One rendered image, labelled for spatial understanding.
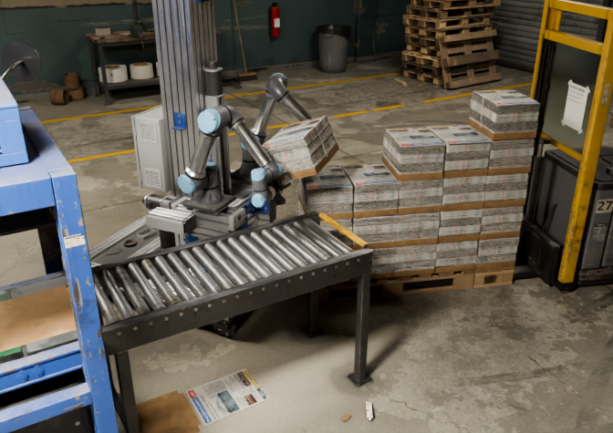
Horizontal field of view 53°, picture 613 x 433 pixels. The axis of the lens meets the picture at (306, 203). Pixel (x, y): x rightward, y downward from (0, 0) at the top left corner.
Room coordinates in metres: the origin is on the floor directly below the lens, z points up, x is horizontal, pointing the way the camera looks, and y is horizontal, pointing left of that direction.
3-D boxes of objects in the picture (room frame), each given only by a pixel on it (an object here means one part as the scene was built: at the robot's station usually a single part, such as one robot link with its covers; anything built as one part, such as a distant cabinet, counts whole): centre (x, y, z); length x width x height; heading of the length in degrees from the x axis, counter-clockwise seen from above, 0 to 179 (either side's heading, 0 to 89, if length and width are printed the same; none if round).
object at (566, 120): (3.89, -1.71, 1.28); 0.57 x 0.01 x 0.65; 10
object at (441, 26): (10.29, -2.35, 0.65); 1.33 x 0.94 x 1.30; 125
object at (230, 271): (2.56, 0.39, 0.77); 0.47 x 0.05 x 0.05; 31
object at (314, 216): (2.78, 0.51, 0.74); 1.34 x 0.05 x 0.12; 121
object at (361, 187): (3.69, -0.55, 0.42); 1.17 x 0.39 x 0.83; 100
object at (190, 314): (2.35, 0.26, 0.74); 1.34 x 0.05 x 0.12; 121
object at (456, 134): (3.75, -0.97, 1.06); 0.37 x 0.28 x 0.01; 11
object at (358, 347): (2.67, -0.29, 0.34); 0.06 x 0.06 x 0.68; 31
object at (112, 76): (9.16, 2.24, 0.55); 1.80 x 0.70 x 1.09; 121
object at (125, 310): (2.30, 0.84, 0.77); 0.47 x 0.05 x 0.05; 31
